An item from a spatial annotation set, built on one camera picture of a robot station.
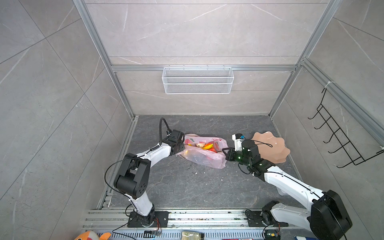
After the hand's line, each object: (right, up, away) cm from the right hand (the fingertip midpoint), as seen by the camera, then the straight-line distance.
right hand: (222, 148), depth 83 cm
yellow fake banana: (-7, 0, +9) cm, 12 cm away
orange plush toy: (-61, -36, -18) cm, 73 cm away
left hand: (-25, +2, +12) cm, 28 cm away
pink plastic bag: (-8, -2, +1) cm, 8 cm away
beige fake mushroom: (-12, 0, +12) cm, 17 cm away
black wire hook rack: (+52, +9, -14) cm, 55 cm away
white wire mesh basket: (-13, +44, +18) cm, 50 cm away
